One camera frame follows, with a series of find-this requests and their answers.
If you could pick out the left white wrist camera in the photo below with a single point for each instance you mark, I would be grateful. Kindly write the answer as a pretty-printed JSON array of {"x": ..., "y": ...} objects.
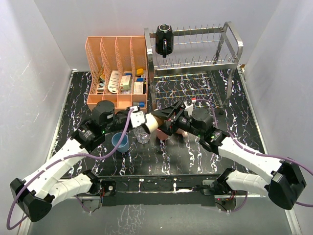
[{"x": 137, "y": 117}]

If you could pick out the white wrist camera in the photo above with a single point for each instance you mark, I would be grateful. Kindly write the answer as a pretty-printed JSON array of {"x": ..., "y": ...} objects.
[
  {"x": 137, "y": 117},
  {"x": 189, "y": 105}
]

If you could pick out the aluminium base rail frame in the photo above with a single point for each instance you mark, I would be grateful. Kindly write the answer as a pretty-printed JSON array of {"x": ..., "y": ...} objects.
[{"x": 166, "y": 206}]

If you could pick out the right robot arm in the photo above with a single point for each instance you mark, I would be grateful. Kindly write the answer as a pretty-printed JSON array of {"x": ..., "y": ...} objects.
[{"x": 281, "y": 180}]

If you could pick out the black ceramic mug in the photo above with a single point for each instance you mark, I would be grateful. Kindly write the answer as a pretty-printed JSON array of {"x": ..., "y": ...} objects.
[{"x": 164, "y": 40}]

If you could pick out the white barcode card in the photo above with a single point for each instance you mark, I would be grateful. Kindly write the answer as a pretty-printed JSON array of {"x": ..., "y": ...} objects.
[{"x": 113, "y": 82}]

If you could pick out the pink plastic tumbler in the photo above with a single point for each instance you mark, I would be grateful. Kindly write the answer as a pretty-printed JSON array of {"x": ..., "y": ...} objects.
[{"x": 161, "y": 135}]

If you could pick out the peach plastic desk organizer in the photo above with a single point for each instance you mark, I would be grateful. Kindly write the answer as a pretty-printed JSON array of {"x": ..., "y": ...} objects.
[{"x": 118, "y": 69}]

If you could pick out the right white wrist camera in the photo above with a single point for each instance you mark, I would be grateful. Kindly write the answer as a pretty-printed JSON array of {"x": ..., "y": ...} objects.
[{"x": 189, "y": 105}]

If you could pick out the green and white box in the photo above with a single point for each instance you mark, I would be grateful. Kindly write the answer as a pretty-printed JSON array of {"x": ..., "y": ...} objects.
[{"x": 125, "y": 83}]

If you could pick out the grey blue cylinder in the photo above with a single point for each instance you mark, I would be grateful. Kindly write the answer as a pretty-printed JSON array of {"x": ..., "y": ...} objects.
[{"x": 139, "y": 104}]

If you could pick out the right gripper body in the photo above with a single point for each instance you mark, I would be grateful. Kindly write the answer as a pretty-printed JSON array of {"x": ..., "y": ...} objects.
[{"x": 184, "y": 123}]

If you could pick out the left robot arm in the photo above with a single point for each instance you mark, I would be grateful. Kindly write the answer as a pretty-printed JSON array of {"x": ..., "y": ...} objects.
[{"x": 40, "y": 191}]

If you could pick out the blue plastic tumbler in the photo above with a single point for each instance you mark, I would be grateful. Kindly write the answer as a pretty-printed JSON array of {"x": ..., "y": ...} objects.
[{"x": 121, "y": 141}]

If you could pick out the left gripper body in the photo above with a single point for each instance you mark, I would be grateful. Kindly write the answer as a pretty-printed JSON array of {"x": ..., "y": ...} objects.
[{"x": 120, "y": 121}]

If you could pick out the yellow eraser block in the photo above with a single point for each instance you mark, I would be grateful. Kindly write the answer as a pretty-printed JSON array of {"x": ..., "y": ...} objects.
[{"x": 139, "y": 72}]

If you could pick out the pink textured mug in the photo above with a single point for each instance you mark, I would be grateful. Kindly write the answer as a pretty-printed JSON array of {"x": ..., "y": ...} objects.
[{"x": 182, "y": 133}]

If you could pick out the steel two-tier dish rack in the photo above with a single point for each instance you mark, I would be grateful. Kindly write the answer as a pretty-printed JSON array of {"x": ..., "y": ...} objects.
[{"x": 196, "y": 50}]

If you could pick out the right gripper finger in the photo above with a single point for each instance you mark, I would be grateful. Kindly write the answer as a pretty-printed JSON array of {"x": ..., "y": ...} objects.
[
  {"x": 167, "y": 112},
  {"x": 168, "y": 130}
]

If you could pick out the white red-print box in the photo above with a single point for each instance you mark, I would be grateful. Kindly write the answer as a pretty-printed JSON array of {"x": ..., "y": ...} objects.
[{"x": 138, "y": 87}]

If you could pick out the brown and cream cup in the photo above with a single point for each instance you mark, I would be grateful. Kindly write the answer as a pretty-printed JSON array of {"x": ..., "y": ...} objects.
[{"x": 152, "y": 123}]

